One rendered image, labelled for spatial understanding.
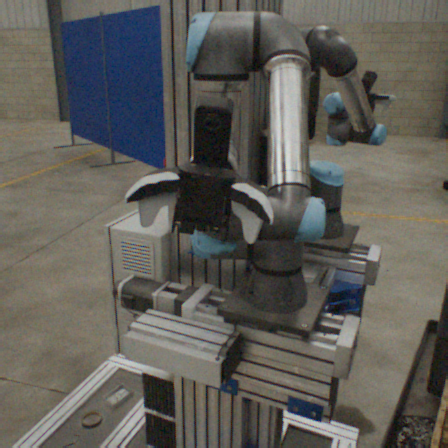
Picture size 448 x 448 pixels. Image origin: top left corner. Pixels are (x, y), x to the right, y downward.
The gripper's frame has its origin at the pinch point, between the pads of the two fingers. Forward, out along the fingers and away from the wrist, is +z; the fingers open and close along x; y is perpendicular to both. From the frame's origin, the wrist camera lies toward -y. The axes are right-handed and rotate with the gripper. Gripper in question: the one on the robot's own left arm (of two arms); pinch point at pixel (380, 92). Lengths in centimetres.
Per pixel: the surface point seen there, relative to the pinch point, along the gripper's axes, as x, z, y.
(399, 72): -382, 843, 72
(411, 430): 66, -57, 91
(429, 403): 64, -34, 96
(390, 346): 15, 65, 157
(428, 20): -358, 864, -37
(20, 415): -87, -126, 172
